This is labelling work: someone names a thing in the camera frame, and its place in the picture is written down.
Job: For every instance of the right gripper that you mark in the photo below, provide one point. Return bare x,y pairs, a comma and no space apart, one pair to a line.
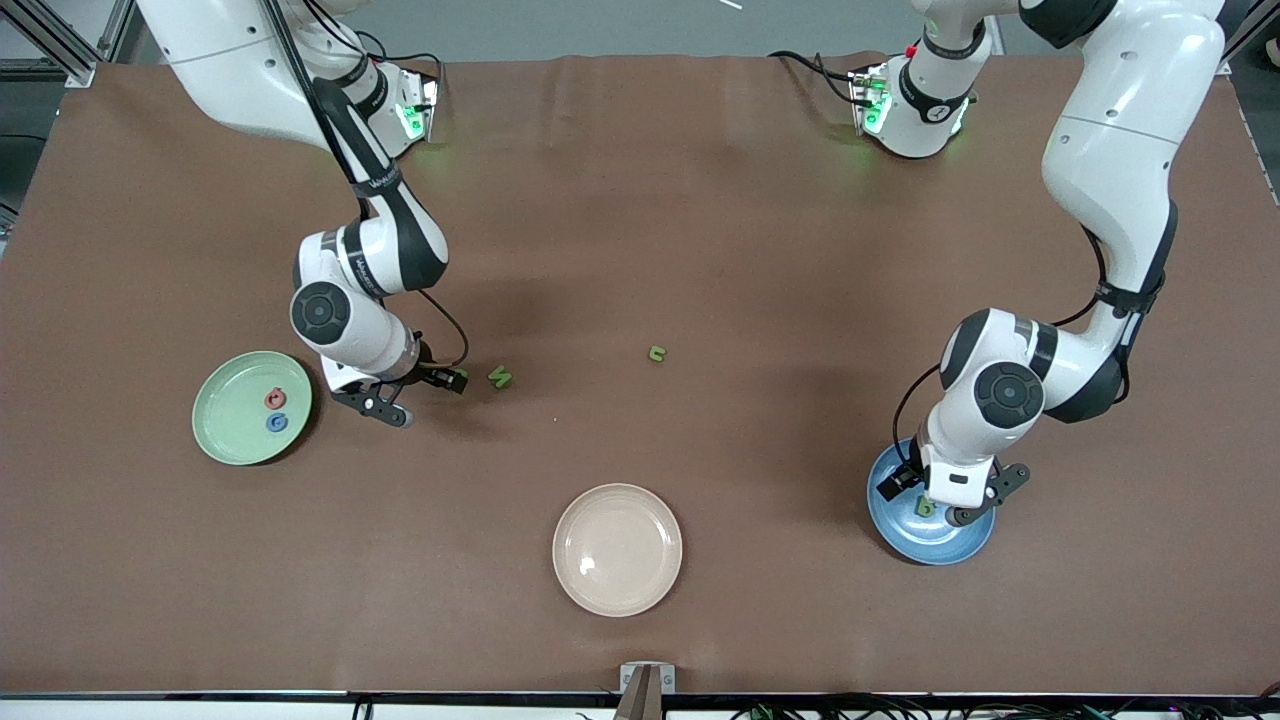
433,374

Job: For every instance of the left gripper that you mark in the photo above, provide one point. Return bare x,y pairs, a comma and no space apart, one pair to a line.
893,482

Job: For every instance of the green lowercase letter b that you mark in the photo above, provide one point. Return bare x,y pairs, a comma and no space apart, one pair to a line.
926,507

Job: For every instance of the green capital letter N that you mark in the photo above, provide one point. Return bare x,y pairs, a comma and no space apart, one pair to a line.
500,378

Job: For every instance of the red capital letter Q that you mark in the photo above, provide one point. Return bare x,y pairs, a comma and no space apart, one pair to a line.
267,399

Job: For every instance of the blue capital letter G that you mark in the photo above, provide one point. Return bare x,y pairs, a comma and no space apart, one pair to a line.
269,424

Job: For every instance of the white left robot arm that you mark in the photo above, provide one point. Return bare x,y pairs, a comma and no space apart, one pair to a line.
1130,120

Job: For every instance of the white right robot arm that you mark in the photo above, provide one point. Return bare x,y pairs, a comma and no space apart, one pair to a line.
230,70

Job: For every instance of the blue plate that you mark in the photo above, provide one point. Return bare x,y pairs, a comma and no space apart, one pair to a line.
930,545

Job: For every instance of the green plate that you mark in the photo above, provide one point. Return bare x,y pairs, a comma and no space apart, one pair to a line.
230,420

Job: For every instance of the beige plate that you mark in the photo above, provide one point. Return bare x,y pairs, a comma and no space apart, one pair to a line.
620,560

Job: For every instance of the silver right base connector panel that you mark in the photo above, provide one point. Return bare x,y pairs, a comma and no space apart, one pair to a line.
420,110

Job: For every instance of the silver base connector panel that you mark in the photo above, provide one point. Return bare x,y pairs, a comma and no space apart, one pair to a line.
420,110
872,100

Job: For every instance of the brown table cover mat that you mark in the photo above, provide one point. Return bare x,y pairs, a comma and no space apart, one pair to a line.
700,250

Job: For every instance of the silver left base connector panel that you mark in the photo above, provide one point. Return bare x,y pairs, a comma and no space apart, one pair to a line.
872,100

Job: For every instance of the metal camera pole bracket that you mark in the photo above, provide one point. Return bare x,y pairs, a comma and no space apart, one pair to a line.
668,680

